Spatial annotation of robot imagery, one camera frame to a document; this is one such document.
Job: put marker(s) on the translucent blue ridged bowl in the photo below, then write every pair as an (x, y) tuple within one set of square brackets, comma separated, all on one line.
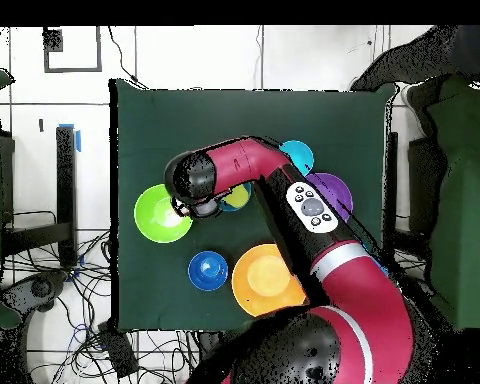
[(228, 208)]

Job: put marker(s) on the yellow cup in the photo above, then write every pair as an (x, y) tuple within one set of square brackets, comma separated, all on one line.
[(238, 196)]

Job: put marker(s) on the small dark blue bowl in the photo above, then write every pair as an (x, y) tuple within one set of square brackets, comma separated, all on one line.
[(208, 276)]

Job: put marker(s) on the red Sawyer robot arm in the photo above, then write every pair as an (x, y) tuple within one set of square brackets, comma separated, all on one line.
[(360, 288)]

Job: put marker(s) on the large green bowl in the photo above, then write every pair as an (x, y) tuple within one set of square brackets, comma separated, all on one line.
[(152, 224)]

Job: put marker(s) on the dark green tablecloth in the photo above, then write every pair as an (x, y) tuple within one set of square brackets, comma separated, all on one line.
[(184, 120)]

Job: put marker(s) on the large orange bowl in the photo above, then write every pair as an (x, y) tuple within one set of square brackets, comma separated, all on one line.
[(264, 280)]

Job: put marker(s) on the black metal stand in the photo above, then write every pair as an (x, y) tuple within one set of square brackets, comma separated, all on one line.
[(66, 192)]

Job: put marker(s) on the small light blue bowl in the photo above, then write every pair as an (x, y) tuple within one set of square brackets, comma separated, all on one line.
[(302, 154)]

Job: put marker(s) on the purple bowl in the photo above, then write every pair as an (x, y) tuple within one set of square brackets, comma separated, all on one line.
[(336, 190)]

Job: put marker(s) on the black power strip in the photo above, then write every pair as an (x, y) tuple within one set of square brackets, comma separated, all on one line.
[(118, 350)]

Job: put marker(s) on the person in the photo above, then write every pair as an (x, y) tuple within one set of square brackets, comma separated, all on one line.
[(424, 56)]

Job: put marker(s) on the black square floor frame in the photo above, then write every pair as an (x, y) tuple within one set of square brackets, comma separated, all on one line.
[(72, 69)]

